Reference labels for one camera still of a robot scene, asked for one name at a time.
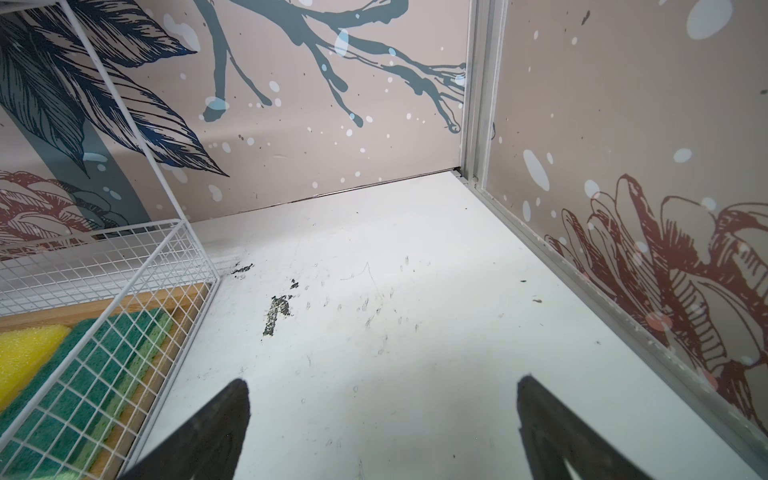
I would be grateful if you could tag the white wire three-tier shelf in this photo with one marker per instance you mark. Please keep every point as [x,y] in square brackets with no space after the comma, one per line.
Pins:
[102,222]

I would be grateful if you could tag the dark green sponge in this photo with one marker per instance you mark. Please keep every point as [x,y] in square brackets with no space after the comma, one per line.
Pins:
[61,420]

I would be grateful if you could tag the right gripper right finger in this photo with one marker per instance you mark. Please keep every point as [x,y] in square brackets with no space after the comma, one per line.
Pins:
[557,442]

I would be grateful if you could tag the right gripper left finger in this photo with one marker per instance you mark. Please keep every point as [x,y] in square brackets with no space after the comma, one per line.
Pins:
[207,446]

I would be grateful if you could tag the yellow sponge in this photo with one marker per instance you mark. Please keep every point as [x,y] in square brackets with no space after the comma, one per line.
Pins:
[23,353]

